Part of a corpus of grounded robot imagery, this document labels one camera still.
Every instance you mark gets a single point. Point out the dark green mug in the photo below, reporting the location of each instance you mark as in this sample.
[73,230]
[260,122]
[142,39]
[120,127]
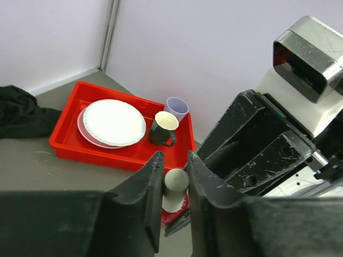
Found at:
[163,128]

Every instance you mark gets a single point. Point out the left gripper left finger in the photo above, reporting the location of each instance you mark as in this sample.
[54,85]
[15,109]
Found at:
[124,221]

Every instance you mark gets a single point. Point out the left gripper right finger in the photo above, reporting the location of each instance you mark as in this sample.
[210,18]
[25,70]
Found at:
[225,222]

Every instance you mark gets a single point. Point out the lavender plastic cup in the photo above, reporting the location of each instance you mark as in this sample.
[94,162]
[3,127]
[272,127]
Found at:
[176,107]

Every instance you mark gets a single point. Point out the red plastic tray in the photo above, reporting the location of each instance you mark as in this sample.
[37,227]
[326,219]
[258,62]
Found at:
[68,142]

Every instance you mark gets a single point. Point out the pink plate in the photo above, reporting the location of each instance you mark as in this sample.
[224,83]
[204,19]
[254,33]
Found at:
[83,131]

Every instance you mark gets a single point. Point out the white paper plate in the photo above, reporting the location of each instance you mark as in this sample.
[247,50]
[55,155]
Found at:
[114,122]

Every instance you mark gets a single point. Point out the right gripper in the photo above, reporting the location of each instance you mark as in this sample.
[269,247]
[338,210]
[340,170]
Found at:
[249,150]

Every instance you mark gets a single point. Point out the red nail polish bottle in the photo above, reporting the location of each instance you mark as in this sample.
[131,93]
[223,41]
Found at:
[167,217]

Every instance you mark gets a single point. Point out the black shirt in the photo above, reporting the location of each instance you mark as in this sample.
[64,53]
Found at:
[22,117]

